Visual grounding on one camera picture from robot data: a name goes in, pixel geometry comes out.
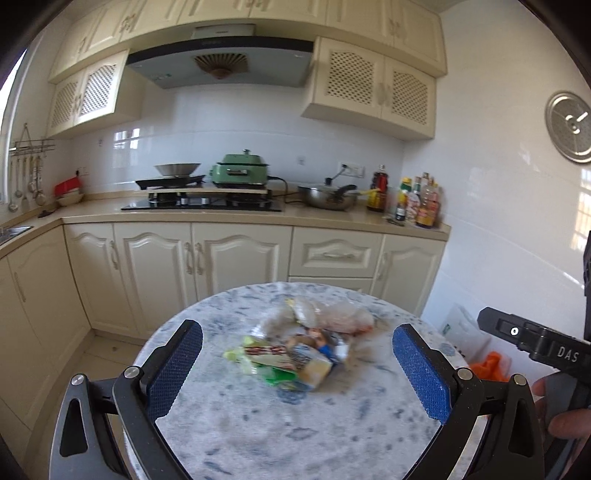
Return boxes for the cloudy white plastic bag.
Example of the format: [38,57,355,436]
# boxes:
[252,295,320,341]

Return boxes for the black induction cooker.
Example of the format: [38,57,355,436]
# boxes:
[135,174,207,190]

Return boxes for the hanging metal ladle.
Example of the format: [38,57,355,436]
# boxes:
[28,156,48,206]
[7,156,20,213]

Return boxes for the person's right hand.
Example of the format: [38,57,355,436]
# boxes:
[531,375,591,438]

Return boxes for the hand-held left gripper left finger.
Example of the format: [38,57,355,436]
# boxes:
[48,319,204,480]

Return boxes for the blue and silver wrapper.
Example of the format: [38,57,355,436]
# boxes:
[302,328,354,365]

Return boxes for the window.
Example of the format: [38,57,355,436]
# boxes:
[0,48,28,204]

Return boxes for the steel wok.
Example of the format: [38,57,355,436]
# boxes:
[154,162,202,178]

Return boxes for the dark soy sauce bottle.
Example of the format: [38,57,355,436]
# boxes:
[367,165,387,213]

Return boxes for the red and white wrapper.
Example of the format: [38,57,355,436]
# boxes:
[245,344,293,368]

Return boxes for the round metal wall plate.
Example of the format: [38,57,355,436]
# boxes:
[545,91,591,164]

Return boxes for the lattice door wall cabinet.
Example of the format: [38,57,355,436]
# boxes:
[301,37,437,141]
[46,50,144,139]

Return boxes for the yellow snack wrapper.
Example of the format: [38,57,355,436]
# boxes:
[288,346,334,393]

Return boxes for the metal utensil rack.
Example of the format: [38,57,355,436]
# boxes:
[9,124,56,154]

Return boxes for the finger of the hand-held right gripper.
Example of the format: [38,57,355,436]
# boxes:
[478,307,546,365]

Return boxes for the white label bottle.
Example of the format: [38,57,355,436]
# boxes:
[409,176,423,222]

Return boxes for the steel pot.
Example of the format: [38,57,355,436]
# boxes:
[298,184,361,212]

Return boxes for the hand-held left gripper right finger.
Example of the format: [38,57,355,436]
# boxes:
[392,323,546,480]

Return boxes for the round marble table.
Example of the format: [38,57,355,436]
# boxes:
[0,198,451,462]

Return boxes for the range hood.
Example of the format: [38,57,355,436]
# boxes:
[126,25,315,89]

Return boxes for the green electric cooker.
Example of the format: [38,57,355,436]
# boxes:
[211,148,271,189]

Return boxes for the green snack wrapper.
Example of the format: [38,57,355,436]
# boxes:
[224,336,296,389]

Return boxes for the cream upper cabinet row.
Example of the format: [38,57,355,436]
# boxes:
[48,0,448,84]

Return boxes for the steel sink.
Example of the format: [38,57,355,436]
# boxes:
[0,224,34,245]

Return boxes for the black gas stove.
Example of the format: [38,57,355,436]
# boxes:
[121,191,282,213]

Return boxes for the orange plastic bag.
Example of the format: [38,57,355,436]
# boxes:
[470,351,511,381]

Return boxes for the clear plastic bag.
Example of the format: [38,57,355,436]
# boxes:
[318,301,376,337]

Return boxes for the wooden board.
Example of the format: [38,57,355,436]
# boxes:
[148,186,273,199]

